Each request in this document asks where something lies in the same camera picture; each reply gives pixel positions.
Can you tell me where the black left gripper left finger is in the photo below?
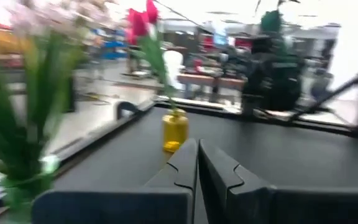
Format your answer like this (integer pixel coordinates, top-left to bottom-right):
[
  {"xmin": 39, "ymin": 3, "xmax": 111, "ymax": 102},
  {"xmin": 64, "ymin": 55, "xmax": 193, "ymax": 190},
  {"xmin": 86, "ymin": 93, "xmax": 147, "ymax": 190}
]
[{"xmin": 31, "ymin": 138, "xmax": 199, "ymax": 224}]

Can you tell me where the black table mat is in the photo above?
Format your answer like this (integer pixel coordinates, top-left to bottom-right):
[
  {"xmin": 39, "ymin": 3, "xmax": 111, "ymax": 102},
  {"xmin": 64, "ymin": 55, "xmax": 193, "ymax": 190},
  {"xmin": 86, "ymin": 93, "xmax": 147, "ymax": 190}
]
[{"xmin": 51, "ymin": 107, "xmax": 358, "ymax": 224}]

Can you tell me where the black frame bracket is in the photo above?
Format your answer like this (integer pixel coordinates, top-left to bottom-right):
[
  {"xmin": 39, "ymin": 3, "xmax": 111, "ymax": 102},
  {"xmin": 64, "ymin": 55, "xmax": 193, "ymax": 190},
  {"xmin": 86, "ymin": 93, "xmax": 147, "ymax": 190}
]
[{"xmin": 115, "ymin": 101, "xmax": 141, "ymax": 121}]

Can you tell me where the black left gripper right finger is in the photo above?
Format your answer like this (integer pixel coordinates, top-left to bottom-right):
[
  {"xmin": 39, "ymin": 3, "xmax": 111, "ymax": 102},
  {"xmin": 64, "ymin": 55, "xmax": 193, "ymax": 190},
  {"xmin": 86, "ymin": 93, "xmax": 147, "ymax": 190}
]
[{"xmin": 198, "ymin": 139, "xmax": 358, "ymax": 224}]

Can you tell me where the yellow glass vase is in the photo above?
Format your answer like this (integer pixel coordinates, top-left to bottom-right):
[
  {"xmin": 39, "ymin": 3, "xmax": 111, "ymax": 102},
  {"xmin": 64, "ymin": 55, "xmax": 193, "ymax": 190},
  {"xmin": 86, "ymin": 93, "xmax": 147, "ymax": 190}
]
[{"xmin": 162, "ymin": 108, "xmax": 190, "ymax": 154}]

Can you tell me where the red artificial tulip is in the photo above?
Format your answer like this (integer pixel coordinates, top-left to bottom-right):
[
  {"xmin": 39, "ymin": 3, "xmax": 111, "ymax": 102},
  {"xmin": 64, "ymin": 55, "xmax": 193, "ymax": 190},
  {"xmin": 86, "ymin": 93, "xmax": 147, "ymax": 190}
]
[
  {"xmin": 124, "ymin": 29, "xmax": 139, "ymax": 47},
  {"xmin": 145, "ymin": 0, "xmax": 160, "ymax": 25},
  {"xmin": 126, "ymin": 8, "xmax": 180, "ymax": 111}
]

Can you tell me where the green glass vase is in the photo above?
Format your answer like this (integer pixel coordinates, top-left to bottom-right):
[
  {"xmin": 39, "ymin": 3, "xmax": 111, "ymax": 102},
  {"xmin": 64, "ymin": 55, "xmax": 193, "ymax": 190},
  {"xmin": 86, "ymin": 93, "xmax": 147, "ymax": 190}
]
[{"xmin": 0, "ymin": 172, "xmax": 57, "ymax": 224}]

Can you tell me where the white standing object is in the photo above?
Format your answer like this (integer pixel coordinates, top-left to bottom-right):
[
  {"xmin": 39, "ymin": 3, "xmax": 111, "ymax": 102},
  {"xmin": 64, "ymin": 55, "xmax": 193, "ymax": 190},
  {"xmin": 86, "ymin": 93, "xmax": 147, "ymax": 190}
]
[{"xmin": 163, "ymin": 50, "xmax": 185, "ymax": 91}]

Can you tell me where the wooden workbench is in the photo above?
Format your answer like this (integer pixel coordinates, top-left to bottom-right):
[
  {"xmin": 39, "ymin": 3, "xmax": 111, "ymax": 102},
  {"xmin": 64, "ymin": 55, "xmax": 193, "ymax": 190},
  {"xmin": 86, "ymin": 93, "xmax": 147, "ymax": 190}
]
[{"xmin": 177, "ymin": 73, "xmax": 247, "ymax": 93}]

